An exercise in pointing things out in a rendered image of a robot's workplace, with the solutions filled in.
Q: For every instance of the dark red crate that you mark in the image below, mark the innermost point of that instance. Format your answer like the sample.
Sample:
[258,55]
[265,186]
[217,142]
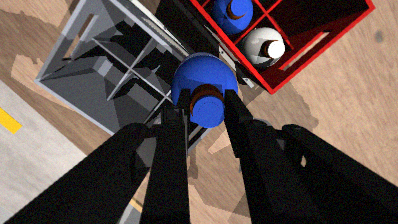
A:
[301,21]

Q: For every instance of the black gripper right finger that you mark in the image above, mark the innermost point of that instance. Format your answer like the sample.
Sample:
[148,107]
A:
[344,190]

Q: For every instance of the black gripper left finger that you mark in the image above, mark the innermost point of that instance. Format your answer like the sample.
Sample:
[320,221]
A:
[98,189]

